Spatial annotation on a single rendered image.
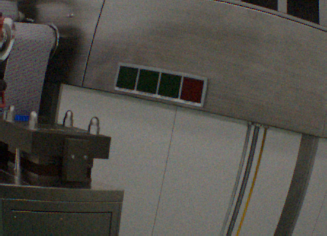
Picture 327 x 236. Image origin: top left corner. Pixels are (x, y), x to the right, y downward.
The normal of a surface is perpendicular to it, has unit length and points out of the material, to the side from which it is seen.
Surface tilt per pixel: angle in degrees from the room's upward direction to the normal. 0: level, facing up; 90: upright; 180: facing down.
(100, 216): 90
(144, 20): 90
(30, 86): 90
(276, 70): 90
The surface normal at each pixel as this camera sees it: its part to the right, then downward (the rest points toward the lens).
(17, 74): 0.86, 0.18
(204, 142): -0.48, -0.04
